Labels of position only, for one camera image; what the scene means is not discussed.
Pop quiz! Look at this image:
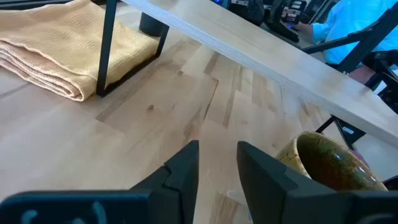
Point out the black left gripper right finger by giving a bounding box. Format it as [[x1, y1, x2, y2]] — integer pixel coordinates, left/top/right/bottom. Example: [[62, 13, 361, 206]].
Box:
[[236, 141, 354, 224]]

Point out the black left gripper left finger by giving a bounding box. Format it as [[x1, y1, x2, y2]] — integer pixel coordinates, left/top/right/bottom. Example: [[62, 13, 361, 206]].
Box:
[[130, 139, 200, 224]]

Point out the light wooden shelf board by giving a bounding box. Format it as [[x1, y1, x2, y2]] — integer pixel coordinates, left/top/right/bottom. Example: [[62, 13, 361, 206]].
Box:
[[120, 0, 398, 149]]

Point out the green-brown ceramic bowl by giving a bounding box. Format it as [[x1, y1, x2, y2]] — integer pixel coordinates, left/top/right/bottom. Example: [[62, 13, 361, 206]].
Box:
[[275, 130, 389, 192]]

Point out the purple cloth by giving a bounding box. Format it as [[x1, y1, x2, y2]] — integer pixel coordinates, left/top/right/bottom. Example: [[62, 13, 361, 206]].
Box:
[[347, 148, 371, 169]]

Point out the dark grey cup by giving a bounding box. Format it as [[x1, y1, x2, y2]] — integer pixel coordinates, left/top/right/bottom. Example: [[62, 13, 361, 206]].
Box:
[[139, 12, 170, 38]]

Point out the person in light-blue shirt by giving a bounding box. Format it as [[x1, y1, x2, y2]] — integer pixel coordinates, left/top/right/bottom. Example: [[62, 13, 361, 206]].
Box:
[[300, 2, 398, 74]]

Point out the folded yellow waffle towel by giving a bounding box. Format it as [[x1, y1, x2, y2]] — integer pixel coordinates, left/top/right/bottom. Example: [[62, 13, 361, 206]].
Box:
[[0, 0, 160, 103]]

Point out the black metal shelf leg frame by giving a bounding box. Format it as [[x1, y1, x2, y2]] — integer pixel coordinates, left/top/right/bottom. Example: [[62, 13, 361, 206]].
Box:
[[95, 0, 170, 97], [315, 114, 367, 151]]

